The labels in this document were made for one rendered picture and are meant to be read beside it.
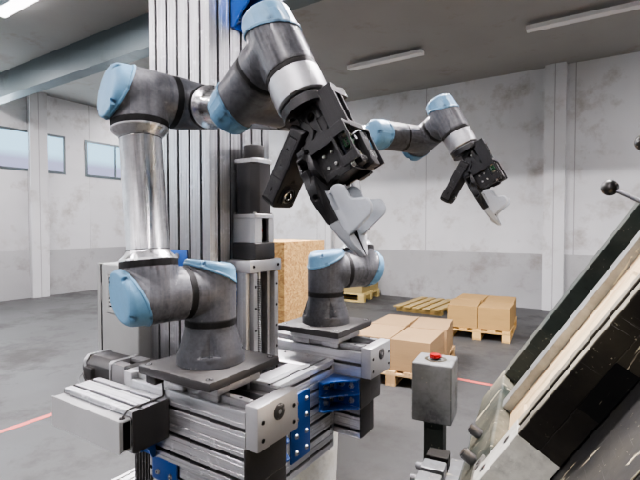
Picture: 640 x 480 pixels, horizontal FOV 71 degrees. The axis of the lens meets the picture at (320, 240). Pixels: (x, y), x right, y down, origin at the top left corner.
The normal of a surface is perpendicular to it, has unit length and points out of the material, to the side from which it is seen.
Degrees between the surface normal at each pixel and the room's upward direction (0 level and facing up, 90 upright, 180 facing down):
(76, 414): 90
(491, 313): 90
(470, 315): 90
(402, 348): 90
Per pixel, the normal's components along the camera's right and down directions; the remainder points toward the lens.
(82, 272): 0.84, 0.01
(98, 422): -0.54, 0.03
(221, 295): 0.69, 0.03
